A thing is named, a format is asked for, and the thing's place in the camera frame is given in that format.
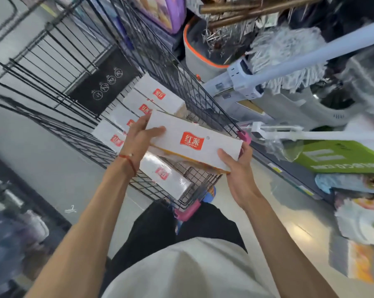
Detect person's left hand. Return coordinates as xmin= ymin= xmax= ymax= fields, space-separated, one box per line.
xmin=118 ymin=115 xmax=166 ymax=177

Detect person's right hand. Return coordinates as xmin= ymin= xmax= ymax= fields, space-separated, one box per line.
xmin=217 ymin=141 xmax=263 ymax=211

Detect white box with red label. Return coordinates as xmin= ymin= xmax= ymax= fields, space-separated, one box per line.
xmin=107 ymin=105 xmax=141 ymax=131
xmin=121 ymin=89 xmax=163 ymax=118
xmin=133 ymin=72 xmax=187 ymax=116
xmin=145 ymin=109 xmax=244 ymax=175
xmin=91 ymin=119 xmax=127 ymax=153
xmin=139 ymin=151 xmax=194 ymax=201

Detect person's left forearm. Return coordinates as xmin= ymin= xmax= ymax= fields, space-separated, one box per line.
xmin=25 ymin=156 xmax=138 ymax=298

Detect person's right forearm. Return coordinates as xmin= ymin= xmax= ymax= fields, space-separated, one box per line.
xmin=235 ymin=190 xmax=340 ymax=298

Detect blue shoe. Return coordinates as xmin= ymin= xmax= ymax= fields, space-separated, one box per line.
xmin=202 ymin=186 xmax=217 ymax=204

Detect grey store shelf edge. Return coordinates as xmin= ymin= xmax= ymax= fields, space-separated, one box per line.
xmin=251 ymin=143 xmax=335 ymax=204

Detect black cart seat flap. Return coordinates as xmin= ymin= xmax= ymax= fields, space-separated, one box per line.
xmin=68 ymin=46 xmax=141 ymax=116

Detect grey bucket with orange rim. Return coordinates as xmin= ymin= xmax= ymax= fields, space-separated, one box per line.
xmin=183 ymin=16 xmax=241 ymax=83

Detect white flat mop in plastic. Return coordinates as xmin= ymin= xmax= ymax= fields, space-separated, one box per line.
xmin=240 ymin=121 xmax=374 ymax=162

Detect grey mop bucket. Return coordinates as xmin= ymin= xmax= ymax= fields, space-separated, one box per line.
xmin=255 ymin=53 xmax=374 ymax=131

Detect black shorts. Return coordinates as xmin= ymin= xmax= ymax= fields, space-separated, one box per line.
xmin=99 ymin=199 xmax=248 ymax=296

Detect green cardboard box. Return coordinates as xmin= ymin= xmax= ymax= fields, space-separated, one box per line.
xmin=294 ymin=139 xmax=374 ymax=174

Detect light blue package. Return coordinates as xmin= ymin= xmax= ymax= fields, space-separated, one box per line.
xmin=314 ymin=173 xmax=374 ymax=195

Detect white shirt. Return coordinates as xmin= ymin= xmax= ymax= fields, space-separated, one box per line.
xmin=101 ymin=237 xmax=276 ymax=298

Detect purple packaged goods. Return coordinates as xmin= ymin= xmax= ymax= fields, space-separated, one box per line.
xmin=127 ymin=0 xmax=187 ymax=35

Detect pack of white paper plates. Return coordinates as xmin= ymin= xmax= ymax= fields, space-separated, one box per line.
xmin=334 ymin=198 xmax=374 ymax=246

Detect bundle of bronze rods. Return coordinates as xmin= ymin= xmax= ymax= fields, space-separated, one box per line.
xmin=199 ymin=0 xmax=326 ymax=29

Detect orange and white package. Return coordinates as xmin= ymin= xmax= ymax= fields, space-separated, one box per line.
xmin=328 ymin=235 xmax=374 ymax=285

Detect dark shelf with goods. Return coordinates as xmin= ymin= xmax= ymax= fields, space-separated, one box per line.
xmin=0 ymin=148 xmax=73 ymax=298

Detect red string bracelet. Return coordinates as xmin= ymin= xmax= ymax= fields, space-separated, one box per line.
xmin=117 ymin=153 xmax=138 ymax=177

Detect black wire shopping cart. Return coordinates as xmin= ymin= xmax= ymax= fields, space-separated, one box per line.
xmin=0 ymin=0 xmax=253 ymax=222

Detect white string mop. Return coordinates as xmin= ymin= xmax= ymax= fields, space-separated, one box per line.
xmin=202 ymin=18 xmax=374 ymax=100

